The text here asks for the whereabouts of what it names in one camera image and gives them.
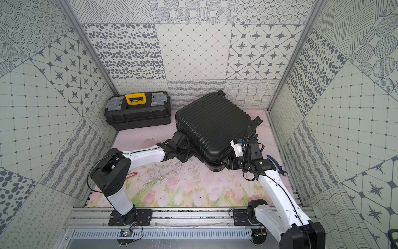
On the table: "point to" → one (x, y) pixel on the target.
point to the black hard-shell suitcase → (211, 123)
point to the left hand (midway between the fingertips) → (201, 153)
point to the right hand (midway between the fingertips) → (228, 162)
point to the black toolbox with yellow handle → (138, 110)
